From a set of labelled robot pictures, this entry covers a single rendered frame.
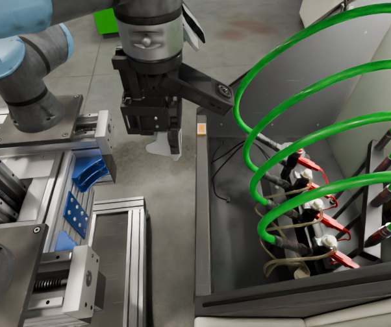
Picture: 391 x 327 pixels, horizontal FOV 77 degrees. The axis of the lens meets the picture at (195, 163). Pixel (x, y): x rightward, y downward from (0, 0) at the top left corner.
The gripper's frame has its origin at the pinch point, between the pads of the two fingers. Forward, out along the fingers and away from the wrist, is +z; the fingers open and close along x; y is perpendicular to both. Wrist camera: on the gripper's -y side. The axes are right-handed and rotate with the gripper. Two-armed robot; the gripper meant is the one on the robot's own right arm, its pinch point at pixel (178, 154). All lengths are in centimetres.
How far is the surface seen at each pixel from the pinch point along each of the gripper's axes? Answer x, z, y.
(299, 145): 4.7, -7.7, -18.9
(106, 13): -316, 89, 113
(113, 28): -317, 107, 108
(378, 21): -43, -7, -53
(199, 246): 7.9, 25.8, -4.2
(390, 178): 12.7, -10.4, -27.2
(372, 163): -6.7, 10.7, -45.4
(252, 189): 4.9, 4.3, -14.1
